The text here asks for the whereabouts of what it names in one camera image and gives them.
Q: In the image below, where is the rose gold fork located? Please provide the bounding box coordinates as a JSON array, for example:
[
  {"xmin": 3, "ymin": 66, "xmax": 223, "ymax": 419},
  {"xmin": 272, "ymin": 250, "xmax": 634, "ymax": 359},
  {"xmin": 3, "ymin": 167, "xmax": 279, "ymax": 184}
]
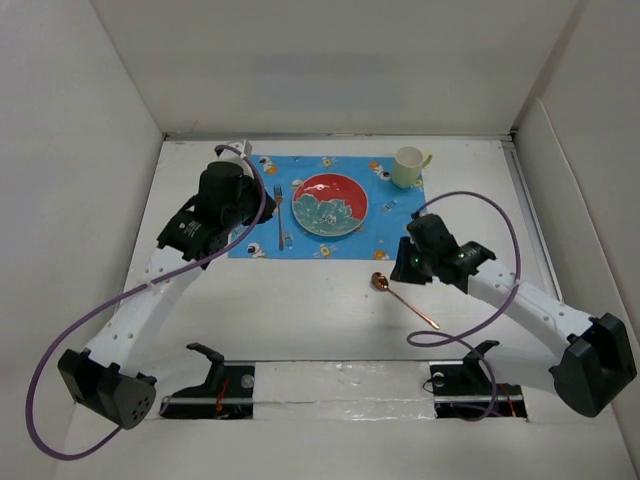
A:
[{"xmin": 274, "ymin": 184, "xmax": 285, "ymax": 251}]

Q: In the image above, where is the rose gold spoon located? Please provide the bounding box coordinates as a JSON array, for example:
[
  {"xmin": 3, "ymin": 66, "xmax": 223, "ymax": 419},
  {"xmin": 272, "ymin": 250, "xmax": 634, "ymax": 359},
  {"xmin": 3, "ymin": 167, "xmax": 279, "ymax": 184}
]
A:
[{"xmin": 371, "ymin": 272, "xmax": 441, "ymax": 330}]

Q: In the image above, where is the blue space print cloth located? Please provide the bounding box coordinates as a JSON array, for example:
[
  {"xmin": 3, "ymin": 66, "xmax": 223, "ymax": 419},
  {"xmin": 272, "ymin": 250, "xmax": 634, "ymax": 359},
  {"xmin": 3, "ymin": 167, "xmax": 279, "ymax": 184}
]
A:
[{"xmin": 229, "ymin": 155, "xmax": 425, "ymax": 260}]

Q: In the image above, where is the light green mug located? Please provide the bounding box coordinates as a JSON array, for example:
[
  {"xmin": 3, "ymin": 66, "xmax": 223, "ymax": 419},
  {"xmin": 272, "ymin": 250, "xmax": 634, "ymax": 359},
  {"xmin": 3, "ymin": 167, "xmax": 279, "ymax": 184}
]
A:
[{"xmin": 391, "ymin": 146, "xmax": 433, "ymax": 189}]

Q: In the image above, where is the red teal floral plate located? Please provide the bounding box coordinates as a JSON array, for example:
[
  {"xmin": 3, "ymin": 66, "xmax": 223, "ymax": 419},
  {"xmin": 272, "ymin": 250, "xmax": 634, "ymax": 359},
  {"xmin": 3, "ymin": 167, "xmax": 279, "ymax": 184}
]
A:
[{"xmin": 292, "ymin": 173, "xmax": 369, "ymax": 237}]

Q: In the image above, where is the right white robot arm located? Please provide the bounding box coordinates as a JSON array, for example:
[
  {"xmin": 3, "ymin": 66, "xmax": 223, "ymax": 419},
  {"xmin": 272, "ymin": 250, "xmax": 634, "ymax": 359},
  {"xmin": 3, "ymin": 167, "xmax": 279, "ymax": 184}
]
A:
[{"xmin": 391, "ymin": 214, "xmax": 637, "ymax": 418}]

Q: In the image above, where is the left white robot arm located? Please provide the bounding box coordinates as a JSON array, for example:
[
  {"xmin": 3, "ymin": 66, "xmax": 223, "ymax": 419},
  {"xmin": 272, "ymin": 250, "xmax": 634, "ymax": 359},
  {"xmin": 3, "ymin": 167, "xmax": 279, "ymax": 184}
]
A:
[{"xmin": 58, "ymin": 140, "xmax": 275, "ymax": 430}]

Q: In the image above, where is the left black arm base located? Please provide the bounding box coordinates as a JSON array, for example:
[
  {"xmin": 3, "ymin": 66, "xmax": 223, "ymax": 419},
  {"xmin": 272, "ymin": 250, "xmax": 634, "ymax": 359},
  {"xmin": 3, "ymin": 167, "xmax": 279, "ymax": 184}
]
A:
[{"xmin": 159, "ymin": 343, "xmax": 256, "ymax": 420}]

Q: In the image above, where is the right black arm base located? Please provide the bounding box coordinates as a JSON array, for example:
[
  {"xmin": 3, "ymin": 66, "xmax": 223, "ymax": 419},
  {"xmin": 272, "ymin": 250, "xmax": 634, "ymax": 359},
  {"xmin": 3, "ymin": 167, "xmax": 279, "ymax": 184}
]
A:
[{"xmin": 422, "ymin": 351, "xmax": 527, "ymax": 421}]

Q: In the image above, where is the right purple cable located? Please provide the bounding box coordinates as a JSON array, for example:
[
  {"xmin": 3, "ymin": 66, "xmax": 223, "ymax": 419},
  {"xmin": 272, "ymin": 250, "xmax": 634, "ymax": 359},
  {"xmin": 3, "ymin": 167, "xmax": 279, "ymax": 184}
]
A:
[{"xmin": 407, "ymin": 190, "xmax": 524, "ymax": 421}]

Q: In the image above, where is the purple cable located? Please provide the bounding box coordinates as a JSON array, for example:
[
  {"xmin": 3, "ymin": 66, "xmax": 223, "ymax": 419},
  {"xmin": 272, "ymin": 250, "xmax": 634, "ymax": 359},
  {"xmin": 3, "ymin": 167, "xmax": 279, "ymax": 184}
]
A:
[
  {"xmin": 24, "ymin": 143, "xmax": 266, "ymax": 460},
  {"xmin": 407, "ymin": 190, "xmax": 524, "ymax": 421}
]

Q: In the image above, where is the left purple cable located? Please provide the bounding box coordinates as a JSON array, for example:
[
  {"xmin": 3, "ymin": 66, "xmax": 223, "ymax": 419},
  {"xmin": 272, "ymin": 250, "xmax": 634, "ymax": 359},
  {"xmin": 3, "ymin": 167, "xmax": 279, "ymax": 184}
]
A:
[{"xmin": 24, "ymin": 143, "xmax": 266, "ymax": 460}]

